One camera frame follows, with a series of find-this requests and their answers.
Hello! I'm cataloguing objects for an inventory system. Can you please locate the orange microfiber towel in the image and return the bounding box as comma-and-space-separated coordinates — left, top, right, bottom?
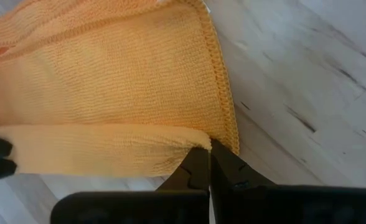
0, 0, 240, 178

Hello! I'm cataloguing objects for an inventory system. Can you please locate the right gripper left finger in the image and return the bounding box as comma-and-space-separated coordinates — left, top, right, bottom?
156, 147, 211, 224

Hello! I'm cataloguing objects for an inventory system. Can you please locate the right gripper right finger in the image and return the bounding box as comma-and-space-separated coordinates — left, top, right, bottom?
210, 139, 276, 224

